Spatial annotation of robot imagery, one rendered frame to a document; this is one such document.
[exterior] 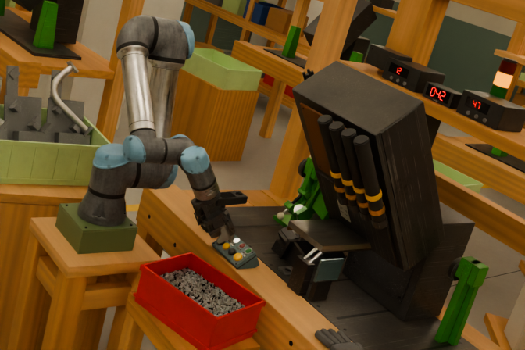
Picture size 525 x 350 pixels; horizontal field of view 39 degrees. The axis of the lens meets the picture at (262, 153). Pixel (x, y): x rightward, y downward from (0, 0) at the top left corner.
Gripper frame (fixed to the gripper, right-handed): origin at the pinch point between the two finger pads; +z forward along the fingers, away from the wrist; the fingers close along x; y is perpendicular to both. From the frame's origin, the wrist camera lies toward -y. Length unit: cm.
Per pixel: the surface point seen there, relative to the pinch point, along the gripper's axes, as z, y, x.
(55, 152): -7, 23, -84
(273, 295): 12.2, 0.3, 18.2
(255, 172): 219, -141, -281
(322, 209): 5.0, -29.5, 7.5
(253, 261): 11.8, -3.6, 2.2
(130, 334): 10.9, 40.0, -0.9
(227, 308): 3.7, 15.2, 19.5
